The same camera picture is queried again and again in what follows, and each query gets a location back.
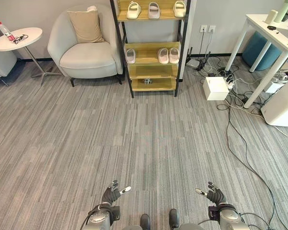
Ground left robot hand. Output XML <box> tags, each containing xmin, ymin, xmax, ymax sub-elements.
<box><xmin>102</xmin><ymin>179</ymin><xmax>132</xmax><ymax>207</ymax></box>

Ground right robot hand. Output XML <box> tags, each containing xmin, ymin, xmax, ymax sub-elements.
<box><xmin>195</xmin><ymin>181</ymin><xmax>228</xmax><ymax>206</ymax></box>

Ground wooden black-framed shoe rack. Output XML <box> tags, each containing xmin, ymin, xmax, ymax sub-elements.
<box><xmin>109</xmin><ymin>0</ymin><xmax>192</xmax><ymax>98</ymax></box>

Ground dark left robot foot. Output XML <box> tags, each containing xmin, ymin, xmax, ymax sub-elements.
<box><xmin>140</xmin><ymin>214</ymin><xmax>151</xmax><ymax>230</ymax></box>

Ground dark robot foot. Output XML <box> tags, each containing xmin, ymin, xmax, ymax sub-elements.
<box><xmin>169</xmin><ymin>208</ymin><xmax>180</xmax><ymax>228</ymax></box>
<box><xmin>140</xmin><ymin>214</ymin><xmax>151</xmax><ymax>230</ymax></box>

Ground dark right robot foot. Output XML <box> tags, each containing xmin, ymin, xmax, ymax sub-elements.
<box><xmin>169</xmin><ymin>208</ymin><xmax>180</xmax><ymax>228</ymax></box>

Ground white cardboard box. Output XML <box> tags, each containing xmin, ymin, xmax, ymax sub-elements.
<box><xmin>205</xmin><ymin>76</ymin><xmax>229</xmax><ymax>101</ymax></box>

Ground white air purifier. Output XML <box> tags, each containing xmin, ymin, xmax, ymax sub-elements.
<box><xmin>260</xmin><ymin>70</ymin><xmax>288</xmax><ymax>127</ymax></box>

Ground grey router with antennas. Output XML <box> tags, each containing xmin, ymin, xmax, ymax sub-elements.
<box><xmin>186</xmin><ymin>47</ymin><xmax>202</xmax><ymax>69</ymax></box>

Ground light grey armchair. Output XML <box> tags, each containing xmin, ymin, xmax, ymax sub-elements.
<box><xmin>47</xmin><ymin>4</ymin><xmax>124</xmax><ymax>87</ymax></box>

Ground teal round pouf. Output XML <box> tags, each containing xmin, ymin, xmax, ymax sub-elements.
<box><xmin>241</xmin><ymin>32</ymin><xmax>283</xmax><ymax>71</ymax></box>

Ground white desk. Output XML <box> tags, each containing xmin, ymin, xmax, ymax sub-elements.
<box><xmin>224</xmin><ymin>13</ymin><xmax>288</xmax><ymax>109</ymax></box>

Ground beige cushion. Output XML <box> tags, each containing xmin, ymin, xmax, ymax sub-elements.
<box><xmin>67</xmin><ymin>10</ymin><xmax>105</xmax><ymax>44</ymax></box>

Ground grey sofa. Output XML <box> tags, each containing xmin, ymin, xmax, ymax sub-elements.
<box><xmin>0</xmin><ymin>21</ymin><xmax>18</xmax><ymax>87</ymax></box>

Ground black eyeglasses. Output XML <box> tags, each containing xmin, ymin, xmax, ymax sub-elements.
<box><xmin>13</xmin><ymin>34</ymin><xmax>29</xmax><ymax>45</ymax></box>

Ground round white side table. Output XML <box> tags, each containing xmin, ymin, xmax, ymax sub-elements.
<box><xmin>0</xmin><ymin>27</ymin><xmax>62</xmax><ymax>86</ymax></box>

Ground cream slipper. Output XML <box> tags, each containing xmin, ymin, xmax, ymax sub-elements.
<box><xmin>126</xmin><ymin>1</ymin><xmax>142</xmax><ymax>20</ymax></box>
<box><xmin>172</xmin><ymin>0</ymin><xmax>185</xmax><ymax>18</ymax></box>

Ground cream cylindrical speaker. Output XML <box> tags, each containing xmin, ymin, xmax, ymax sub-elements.
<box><xmin>265</xmin><ymin>9</ymin><xmax>279</xmax><ymax>24</ymax></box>

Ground plastic bottle red label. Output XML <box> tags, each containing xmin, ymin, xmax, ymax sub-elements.
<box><xmin>0</xmin><ymin>21</ymin><xmax>14</xmax><ymax>41</ymax></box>

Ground light green bottle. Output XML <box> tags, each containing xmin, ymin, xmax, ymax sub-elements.
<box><xmin>275</xmin><ymin>0</ymin><xmax>288</xmax><ymax>23</ymax></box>

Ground long black floor cable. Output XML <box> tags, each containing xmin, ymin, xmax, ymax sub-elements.
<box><xmin>216</xmin><ymin>92</ymin><xmax>288</xmax><ymax>227</ymax></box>

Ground white cable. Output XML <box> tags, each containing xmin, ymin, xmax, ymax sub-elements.
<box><xmin>272</xmin><ymin>123</ymin><xmax>288</xmax><ymax>139</ymax></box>

